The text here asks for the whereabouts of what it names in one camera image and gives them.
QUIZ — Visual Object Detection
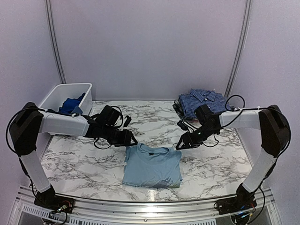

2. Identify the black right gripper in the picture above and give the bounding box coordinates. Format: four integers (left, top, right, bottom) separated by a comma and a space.
176, 124, 218, 150

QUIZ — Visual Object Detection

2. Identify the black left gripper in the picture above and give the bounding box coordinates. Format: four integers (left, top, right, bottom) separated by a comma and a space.
102, 124, 138, 147

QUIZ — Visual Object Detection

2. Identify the blue checked shirt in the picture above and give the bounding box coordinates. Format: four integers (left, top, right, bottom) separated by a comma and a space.
178, 89, 231, 120

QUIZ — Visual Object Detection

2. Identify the dark blue garment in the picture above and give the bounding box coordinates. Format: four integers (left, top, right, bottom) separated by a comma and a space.
58, 93, 85, 115

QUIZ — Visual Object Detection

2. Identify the light blue garment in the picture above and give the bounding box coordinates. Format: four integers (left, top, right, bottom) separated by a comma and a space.
122, 143, 182, 188

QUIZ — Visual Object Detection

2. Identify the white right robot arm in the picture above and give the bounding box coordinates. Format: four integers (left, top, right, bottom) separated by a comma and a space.
176, 105, 292, 210

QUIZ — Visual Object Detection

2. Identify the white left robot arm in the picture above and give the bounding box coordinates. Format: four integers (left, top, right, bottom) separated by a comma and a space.
6, 102, 137, 209

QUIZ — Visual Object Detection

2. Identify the white plastic laundry bin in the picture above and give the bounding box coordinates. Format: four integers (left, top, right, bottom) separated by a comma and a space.
37, 82, 93, 138

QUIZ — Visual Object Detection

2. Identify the black white plaid garment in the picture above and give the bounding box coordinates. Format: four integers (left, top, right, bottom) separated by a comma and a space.
172, 99, 184, 117

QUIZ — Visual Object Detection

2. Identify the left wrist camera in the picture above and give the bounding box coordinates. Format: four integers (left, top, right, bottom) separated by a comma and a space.
121, 115, 132, 128

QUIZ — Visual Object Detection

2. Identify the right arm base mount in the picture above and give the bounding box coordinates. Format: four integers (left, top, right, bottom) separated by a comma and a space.
214, 184, 257, 215

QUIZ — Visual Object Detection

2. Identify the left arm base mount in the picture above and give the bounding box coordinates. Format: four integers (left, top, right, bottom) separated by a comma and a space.
32, 185, 75, 213

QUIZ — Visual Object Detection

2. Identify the left wall aluminium post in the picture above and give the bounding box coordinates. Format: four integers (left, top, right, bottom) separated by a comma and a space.
45, 0, 67, 84

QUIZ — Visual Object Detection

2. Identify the aluminium front frame rail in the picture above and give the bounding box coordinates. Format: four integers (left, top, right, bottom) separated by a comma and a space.
8, 186, 282, 225

